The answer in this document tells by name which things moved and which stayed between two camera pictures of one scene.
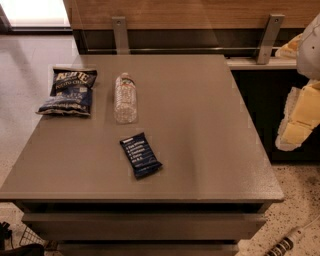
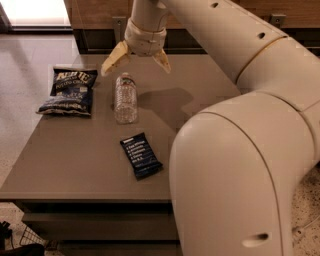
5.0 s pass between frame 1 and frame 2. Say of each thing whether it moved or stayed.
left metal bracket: stayed
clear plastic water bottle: stayed
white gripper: moved
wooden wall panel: stayed
